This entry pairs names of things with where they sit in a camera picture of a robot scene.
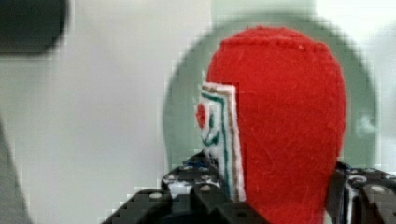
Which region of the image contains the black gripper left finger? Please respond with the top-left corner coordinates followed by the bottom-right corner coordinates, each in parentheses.
top-left (102, 152), bottom-right (269, 224)

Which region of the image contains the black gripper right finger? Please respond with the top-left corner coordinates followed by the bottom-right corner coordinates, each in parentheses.
top-left (326, 161), bottom-right (396, 224)

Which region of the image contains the red felt ketchup bottle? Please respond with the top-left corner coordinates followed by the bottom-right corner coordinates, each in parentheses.
top-left (195, 26), bottom-right (347, 224)

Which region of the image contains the black cylinder cup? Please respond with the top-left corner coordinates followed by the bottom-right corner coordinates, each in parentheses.
top-left (0, 0), bottom-right (69, 55)

